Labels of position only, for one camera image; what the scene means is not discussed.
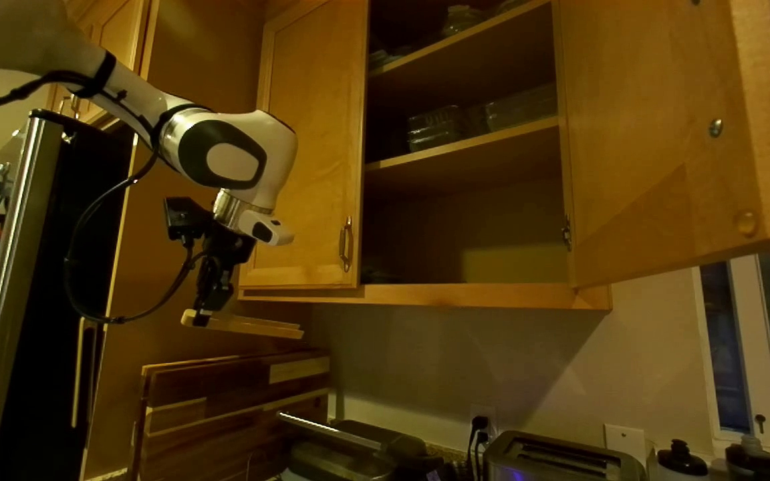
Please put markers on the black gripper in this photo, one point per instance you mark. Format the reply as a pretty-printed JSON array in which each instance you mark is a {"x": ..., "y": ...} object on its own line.
[{"x": 225, "y": 253}]

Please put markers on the wooden cabinet door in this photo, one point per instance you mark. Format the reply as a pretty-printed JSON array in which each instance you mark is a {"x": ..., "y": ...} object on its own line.
[
  {"x": 313, "y": 133},
  {"x": 653, "y": 133}
]

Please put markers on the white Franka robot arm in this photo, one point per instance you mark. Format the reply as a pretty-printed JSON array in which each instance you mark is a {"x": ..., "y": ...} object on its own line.
[{"x": 225, "y": 156}]

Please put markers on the stainless steel fridge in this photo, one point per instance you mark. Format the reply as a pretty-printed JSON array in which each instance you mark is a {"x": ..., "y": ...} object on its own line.
[{"x": 38, "y": 311}]

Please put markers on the wooden overhead cabinet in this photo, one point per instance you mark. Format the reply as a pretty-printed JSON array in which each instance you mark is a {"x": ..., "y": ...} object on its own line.
[{"x": 455, "y": 298}]

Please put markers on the metal cabinet door hinge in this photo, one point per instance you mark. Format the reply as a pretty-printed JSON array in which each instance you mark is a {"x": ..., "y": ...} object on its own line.
[{"x": 564, "y": 232}]

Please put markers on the dark wooden cutting board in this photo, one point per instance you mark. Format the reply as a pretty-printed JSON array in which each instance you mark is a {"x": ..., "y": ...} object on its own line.
[{"x": 225, "y": 382}]

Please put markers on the steel toaster oven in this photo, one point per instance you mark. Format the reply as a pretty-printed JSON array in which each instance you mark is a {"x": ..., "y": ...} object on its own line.
[{"x": 349, "y": 455}]

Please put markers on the stacked glass dishes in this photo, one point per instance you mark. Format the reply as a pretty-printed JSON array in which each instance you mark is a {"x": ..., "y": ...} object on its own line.
[
  {"x": 519, "y": 107},
  {"x": 437, "y": 125}
]

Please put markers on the stainless steel toaster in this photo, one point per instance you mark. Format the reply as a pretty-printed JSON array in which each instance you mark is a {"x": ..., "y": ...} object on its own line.
[{"x": 563, "y": 462}]

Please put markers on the glass dishes row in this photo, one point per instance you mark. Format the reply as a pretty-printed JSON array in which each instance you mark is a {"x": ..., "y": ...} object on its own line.
[{"x": 481, "y": 17}]

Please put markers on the small window latch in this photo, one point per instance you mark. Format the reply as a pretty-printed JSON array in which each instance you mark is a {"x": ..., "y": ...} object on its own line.
[{"x": 761, "y": 422}]

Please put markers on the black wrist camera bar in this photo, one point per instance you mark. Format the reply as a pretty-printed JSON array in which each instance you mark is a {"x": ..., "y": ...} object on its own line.
[{"x": 186, "y": 216}]

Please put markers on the white wall outlet plate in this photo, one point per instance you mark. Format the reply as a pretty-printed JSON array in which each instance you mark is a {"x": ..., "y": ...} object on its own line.
[{"x": 627, "y": 442}]

